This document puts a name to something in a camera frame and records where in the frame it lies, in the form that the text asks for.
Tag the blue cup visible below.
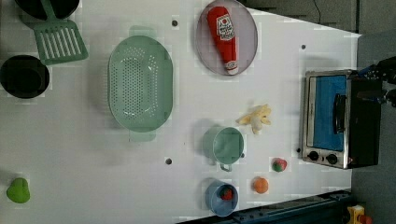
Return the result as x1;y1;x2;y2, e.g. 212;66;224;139
205;179;239;217

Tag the yellow emergency stop button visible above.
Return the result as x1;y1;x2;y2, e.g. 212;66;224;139
347;205;373;224

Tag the green mug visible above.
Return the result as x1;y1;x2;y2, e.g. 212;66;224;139
203;126;245;172

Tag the yellow plush banana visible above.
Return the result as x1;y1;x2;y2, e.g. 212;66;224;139
236;105;272;134

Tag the black cup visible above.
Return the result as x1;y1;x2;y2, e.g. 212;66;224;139
1;55;50;99

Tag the red green strawberry toy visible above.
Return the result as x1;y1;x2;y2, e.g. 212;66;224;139
272;158;288;173

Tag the green slotted spatula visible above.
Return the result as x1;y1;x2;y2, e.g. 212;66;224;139
34;0;89;65

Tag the red plush ketchup bottle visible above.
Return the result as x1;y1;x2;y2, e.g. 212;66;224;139
206;7;239;75

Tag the green toy pear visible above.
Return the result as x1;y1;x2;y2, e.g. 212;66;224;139
7;177;31;203

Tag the grey round plate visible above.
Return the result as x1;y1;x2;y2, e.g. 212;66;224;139
195;0;258;76

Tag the black toaster oven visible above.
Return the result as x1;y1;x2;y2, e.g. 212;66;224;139
302;70;382;169

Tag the orange toy fruit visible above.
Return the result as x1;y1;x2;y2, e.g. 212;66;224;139
253;176;269;194

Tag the green perforated colander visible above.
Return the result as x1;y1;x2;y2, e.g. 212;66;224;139
107;25;174;142

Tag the red strawberry toy in cup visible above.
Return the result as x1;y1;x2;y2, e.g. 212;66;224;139
220;188;233;201

